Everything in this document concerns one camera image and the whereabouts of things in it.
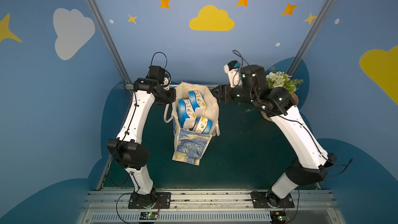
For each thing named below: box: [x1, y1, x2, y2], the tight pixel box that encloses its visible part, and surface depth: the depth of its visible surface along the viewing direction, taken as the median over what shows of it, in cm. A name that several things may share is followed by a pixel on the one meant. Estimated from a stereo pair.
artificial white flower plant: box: [265, 66, 304, 92], surface depth 88 cm
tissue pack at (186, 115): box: [176, 99, 197, 130], surface depth 80 cm
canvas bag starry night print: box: [163, 81, 221, 166], surface depth 81 cm
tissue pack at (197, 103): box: [188, 90, 207, 117], surface depth 85 cm
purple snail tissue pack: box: [193, 116, 213, 135], surface depth 78 cm
